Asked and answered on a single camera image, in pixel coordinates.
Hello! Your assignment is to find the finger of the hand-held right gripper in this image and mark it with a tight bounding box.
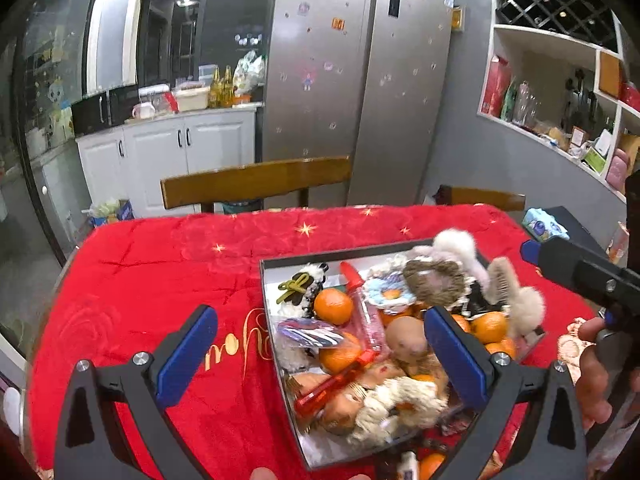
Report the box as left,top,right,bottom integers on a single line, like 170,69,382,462
520,237,640,313

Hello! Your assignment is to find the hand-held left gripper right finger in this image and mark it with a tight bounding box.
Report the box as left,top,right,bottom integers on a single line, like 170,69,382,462
424,304,588,480

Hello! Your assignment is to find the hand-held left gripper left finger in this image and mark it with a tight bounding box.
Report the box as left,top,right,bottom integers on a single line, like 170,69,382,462
54,304,219,480

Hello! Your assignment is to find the grey cardboard box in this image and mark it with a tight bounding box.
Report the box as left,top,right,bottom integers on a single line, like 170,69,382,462
259,237,546,471

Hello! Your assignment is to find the person's right hand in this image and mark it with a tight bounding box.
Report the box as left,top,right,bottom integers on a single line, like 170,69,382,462
575,317,616,428

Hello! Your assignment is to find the person's left hand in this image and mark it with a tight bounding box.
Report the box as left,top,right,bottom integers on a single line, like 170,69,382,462
250,467,372,480

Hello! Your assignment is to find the blue tissue pack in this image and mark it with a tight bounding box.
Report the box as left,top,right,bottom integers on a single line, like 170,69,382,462
521,207,571,241

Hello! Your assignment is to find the tan egg-shaped toy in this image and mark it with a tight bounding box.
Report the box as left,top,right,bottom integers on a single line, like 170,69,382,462
385,316,431,363

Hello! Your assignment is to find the black flat box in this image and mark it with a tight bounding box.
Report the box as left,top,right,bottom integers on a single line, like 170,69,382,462
545,206,613,261

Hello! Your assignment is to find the wooden chair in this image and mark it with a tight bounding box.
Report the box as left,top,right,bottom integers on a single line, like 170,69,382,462
160,156,353,213
435,185,527,213

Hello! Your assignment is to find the black lace scrunchie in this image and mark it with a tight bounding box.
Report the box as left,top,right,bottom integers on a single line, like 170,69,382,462
465,280,501,318

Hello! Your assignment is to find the brown snack packet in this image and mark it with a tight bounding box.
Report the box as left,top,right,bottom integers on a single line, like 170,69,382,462
370,360,407,386
287,370,332,402
320,391,366,436

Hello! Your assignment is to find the cream knitted scrunchie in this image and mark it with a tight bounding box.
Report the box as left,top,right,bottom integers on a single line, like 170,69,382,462
345,375,451,446

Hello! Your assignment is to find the red star-print blanket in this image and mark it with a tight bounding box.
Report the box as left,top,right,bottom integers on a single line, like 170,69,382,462
27,203,601,480

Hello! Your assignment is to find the blue crochet scrunchie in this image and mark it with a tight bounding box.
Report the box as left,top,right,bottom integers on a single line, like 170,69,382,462
362,272,416,311

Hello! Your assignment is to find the cream lace scrunchie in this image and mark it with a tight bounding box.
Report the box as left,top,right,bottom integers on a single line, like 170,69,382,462
370,254,416,281

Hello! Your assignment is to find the white fluffy scrunchie with tag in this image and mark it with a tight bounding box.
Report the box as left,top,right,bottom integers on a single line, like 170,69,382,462
277,340,321,373

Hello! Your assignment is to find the green tissue box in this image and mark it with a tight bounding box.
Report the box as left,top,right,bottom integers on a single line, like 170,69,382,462
582,147,610,173

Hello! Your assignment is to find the red translucent plastic stick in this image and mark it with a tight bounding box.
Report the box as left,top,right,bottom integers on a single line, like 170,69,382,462
294,350,378,418

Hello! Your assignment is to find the small white bottle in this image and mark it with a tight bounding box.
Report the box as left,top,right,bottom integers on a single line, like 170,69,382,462
397,451,421,480

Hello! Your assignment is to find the pink soft pouch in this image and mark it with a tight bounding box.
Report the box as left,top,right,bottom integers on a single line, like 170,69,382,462
605,147,632,191

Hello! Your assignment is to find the round badge in plastic bag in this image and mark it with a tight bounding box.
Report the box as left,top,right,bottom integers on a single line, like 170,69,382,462
276,317,346,351

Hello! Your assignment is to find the red cap clear dropper bottle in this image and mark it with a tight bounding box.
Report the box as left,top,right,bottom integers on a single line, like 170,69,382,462
340,260,388,356

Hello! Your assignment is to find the clear glass jar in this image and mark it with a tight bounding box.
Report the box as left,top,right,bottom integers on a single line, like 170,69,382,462
515,81,542,128

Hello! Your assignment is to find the green packet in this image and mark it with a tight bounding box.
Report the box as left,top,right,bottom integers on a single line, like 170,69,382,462
501,77,518,122

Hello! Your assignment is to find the white and brown fluffy scrunchie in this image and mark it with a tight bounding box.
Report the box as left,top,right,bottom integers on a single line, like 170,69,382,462
290,261,329,318

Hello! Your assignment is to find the red gift box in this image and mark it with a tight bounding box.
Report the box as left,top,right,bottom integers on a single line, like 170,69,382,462
482,56,513,118

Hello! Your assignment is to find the green vegetable bag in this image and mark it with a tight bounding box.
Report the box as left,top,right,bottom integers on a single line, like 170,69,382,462
89,200,121,226

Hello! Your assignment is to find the white kitchen cabinet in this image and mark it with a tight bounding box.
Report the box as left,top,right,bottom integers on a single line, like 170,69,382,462
75,105,263,218

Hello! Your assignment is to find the silver double-door fridge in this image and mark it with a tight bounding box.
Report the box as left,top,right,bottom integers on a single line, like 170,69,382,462
262,0,453,208

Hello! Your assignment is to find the white storage tub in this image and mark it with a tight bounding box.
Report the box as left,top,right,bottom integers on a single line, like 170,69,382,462
175,86,210,112

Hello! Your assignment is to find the black microwave oven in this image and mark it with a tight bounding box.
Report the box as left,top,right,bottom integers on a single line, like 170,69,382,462
71,85,141,136

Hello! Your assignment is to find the glass sliding door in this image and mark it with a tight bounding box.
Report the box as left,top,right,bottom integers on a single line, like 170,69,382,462
0,0,98,341

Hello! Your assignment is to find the white plastic bag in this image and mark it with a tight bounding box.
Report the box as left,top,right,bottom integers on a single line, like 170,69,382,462
232,51,266,96

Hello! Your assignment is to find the white fluffy pompom hair tie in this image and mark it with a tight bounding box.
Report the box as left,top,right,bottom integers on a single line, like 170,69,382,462
432,228,493,286

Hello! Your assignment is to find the olive brown corduroy scrunchie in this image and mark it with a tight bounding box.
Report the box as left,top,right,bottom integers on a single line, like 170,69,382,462
402,259,473,311

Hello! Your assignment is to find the olive green knotted hair tie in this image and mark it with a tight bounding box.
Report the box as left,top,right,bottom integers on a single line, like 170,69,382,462
276,275,313,306

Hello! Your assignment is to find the white wall shelf unit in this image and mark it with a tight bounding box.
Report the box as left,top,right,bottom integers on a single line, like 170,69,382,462
477,0,640,206

